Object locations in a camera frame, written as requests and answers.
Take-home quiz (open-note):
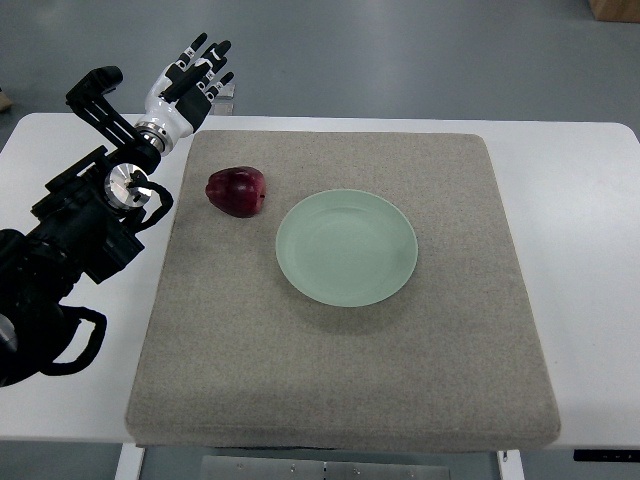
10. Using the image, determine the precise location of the beige fabric mat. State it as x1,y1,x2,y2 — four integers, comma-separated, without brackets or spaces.
126,130,561,452

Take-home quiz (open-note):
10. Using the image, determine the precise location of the clear plastic floor piece far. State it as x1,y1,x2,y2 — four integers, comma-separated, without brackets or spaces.
218,83,235,99

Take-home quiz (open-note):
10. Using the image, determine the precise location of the cardboard box corner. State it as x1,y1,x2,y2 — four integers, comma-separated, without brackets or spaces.
588,0,640,23

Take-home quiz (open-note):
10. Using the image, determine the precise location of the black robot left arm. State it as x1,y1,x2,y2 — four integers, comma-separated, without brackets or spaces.
1,66,173,387

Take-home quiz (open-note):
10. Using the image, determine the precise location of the clear plastic floor piece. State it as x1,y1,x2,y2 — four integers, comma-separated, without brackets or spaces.
209,102,234,116
218,83,235,99

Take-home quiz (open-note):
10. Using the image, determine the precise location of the grey metal base plate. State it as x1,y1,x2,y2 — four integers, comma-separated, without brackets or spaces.
200,456,451,480

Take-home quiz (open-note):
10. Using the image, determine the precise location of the white table leg right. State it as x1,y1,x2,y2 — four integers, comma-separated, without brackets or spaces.
496,450,525,480

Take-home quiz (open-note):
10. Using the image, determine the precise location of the white table leg left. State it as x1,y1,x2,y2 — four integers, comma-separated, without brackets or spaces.
114,443,145,480

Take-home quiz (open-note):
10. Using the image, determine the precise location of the white table leg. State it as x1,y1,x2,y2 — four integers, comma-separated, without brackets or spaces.
114,443,145,480
496,450,525,480

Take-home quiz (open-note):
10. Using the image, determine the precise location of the black table control panel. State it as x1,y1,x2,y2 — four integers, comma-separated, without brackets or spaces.
573,449,640,463

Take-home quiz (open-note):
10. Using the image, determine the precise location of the light green plate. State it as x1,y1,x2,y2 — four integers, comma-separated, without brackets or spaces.
275,189,419,308

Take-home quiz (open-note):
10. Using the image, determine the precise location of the red apple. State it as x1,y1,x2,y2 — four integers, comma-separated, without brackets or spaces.
205,166,266,218

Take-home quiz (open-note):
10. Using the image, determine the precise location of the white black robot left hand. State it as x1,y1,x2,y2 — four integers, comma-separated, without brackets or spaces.
135,33,234,155

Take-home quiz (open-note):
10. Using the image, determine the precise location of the clear plastic floor piece near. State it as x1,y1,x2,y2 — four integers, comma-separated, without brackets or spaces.
209,102,234,116

